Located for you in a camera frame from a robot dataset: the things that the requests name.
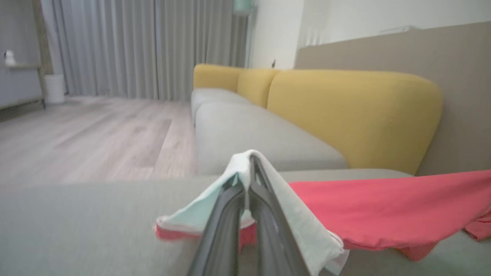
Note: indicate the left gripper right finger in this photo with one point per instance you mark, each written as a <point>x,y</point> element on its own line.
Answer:
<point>274,245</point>

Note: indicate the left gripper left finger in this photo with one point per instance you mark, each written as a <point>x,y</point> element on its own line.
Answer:
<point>222,237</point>

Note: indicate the red garment with 23 print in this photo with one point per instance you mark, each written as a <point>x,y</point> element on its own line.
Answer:
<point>383,207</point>

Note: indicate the wide grey sofa seat cushion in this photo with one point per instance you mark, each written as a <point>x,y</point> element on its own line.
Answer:
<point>249,134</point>

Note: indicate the small grey sofa seat cushion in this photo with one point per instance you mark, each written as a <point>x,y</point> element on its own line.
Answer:
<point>211,96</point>

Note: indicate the narrow yellow sofa back cushion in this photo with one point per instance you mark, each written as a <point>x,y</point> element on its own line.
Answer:
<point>255,84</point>

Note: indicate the wide yellow sofa back cushion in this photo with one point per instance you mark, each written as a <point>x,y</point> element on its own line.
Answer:
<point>364,115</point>

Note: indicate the rounded yellow sofa end cushion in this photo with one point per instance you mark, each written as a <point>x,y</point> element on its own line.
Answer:
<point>215,76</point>

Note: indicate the grey pleated curtain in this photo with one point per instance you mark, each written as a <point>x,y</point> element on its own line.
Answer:
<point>134,46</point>

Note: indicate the white cylindrical bin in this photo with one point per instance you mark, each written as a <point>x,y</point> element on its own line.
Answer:
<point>54,90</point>

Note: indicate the pale green appliance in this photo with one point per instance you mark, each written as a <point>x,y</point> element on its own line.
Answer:
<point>243,5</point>

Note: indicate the small white figurine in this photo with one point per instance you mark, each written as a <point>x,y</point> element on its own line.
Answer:
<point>9,57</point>

